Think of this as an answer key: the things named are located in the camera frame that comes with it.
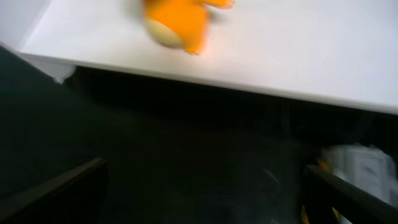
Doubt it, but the grey and yellow toy truck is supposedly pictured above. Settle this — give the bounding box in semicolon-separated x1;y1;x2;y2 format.
300;143;398;224

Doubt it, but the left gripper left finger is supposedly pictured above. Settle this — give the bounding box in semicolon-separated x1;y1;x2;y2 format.
0;157;109;224

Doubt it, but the yellow rubber duck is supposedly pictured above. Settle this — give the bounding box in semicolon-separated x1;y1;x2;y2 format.
141;0;236;56

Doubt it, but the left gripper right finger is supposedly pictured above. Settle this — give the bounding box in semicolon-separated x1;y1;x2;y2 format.
300;164;398;224

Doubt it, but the white shelf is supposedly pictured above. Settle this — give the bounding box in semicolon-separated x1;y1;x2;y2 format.
17;0;398;116

